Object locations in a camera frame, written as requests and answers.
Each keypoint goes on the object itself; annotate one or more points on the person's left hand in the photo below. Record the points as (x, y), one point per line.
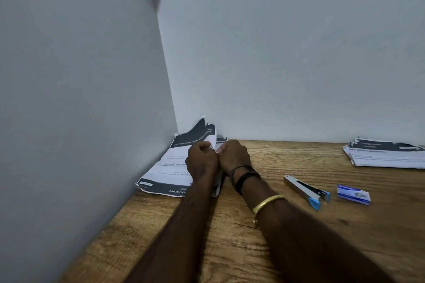
(201, 160)

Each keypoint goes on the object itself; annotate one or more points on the person's right hand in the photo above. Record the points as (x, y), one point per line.
(234, 155)

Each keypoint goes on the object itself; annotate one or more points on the stack of printed papers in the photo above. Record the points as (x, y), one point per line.
(162, 181)

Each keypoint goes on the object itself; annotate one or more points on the silver blue stapler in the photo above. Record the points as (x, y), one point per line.
(307, 190)

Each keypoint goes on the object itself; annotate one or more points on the blue white staples box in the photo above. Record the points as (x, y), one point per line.
(353, 194)

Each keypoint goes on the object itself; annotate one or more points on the person's right forearm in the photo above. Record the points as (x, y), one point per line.
(305, 246)

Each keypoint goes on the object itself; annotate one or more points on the person's left forearm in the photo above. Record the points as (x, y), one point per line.
(176, 239)

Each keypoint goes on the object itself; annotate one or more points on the gold bangle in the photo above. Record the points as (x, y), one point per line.
(267, 203)

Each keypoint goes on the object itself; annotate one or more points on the wooden table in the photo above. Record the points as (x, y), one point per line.
(332, 243)

